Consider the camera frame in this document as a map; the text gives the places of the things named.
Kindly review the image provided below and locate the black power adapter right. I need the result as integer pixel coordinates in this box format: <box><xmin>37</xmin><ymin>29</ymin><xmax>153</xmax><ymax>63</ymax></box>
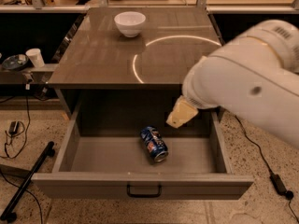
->
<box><xmin>270</xmin><ymin>173</ymin><xmax>287</xmax><ymax>195</ymax></box>

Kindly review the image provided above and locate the dark blue plate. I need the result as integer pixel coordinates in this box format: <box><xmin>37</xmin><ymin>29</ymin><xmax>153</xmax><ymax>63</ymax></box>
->
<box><xmin>2</xmin><ymin>54</ymin><xmax>29</xmax><ymax>71</ymax></box>

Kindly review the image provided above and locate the white ceramic bowl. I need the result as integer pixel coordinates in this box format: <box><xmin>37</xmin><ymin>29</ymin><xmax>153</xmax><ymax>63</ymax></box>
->
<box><xmin>114</xmin><ymin>11</ymin><xmax>146</xmax><ymax>37</ymax></box>

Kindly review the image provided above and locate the black power adapter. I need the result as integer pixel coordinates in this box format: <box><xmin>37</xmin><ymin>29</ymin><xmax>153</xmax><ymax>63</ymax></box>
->
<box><xmin>8</xmin><ymin>121</ymin><xmax>19</xmax><ymax>135</ymax></box>
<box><xmin>270</xmin><ymin>173</ymin><xmax>287</xmax><ymax>195</ymax></box>

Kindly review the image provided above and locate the black bar on floor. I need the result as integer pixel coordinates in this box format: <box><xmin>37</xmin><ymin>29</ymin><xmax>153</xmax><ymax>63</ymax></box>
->
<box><xmin>0</xmin><ymin>141</ymin><xmax>55</xmax><ymax>222</ymax></box>

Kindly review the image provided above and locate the black cable left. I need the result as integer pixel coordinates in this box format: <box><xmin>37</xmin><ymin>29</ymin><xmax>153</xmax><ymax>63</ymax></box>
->
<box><xmin>0</xmin><ymin>84</ymin><xmax>32</xmax><ymax>160</ymax></box>

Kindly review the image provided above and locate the black drawer handle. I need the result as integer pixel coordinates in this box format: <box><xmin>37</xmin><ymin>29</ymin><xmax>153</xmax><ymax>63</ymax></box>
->
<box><xmin>126</xmin><ymin>185</ymin><xmax>162</xmax><ymax>199</ymax></box>

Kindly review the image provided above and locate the open grey drawer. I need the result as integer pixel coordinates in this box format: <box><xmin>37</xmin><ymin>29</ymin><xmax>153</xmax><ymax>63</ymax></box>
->
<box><xmin>31</xmin><ymin>91</ymin><xmax>255</xmax><ymax>201</ymax></box>

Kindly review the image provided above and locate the black power adapter left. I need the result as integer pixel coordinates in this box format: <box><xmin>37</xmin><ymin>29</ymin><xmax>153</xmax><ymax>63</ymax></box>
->
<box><xmin>8</xmin><ymin>121</ymin><xmax>19</xmax><ymax>135</ymax></box>

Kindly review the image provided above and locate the black cable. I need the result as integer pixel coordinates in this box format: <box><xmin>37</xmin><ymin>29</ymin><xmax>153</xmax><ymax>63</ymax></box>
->
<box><xmin>0</xmin><ymin>84</ymin><xmax>32</xmax><ymax>160</ymax></box>
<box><xmin>235</xmin><ymin>115</ymin><xmax>299</xmax><ymax>221</ymax></box>

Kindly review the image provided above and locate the black cable right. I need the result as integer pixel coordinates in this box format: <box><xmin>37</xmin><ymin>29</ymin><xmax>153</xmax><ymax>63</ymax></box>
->
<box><xmin>235</xmin><ymin>115</ymin><xmax>299</xmax><ymax>221</ymax></box>

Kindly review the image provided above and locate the blue pepsi can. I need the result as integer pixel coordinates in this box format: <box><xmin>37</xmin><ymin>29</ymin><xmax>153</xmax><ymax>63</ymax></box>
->
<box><xmin>140</xmin><ymin>126</ymin><xmax>168</xmax><ymax>162</ymax></box>

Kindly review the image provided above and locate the white paper cup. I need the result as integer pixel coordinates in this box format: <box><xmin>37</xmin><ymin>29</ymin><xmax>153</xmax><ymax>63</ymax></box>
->
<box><xmin>25</xmin><ymin>49</ymin><xmax>45</xmax><ymax>67</ymax></box>

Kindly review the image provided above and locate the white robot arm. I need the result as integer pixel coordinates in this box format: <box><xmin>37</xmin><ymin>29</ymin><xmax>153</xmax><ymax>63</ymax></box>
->
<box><xmin>166</xmin><ymin>20</ymin><xmax>299</xmax><ymax>147</ymax></box>

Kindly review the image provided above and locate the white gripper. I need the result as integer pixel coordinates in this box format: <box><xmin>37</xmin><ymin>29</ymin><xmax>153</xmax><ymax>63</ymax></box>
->
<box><xmin>166</xmin><ymin>56</ymin><xmax>224</xmax><ymax>128</ymax></box>

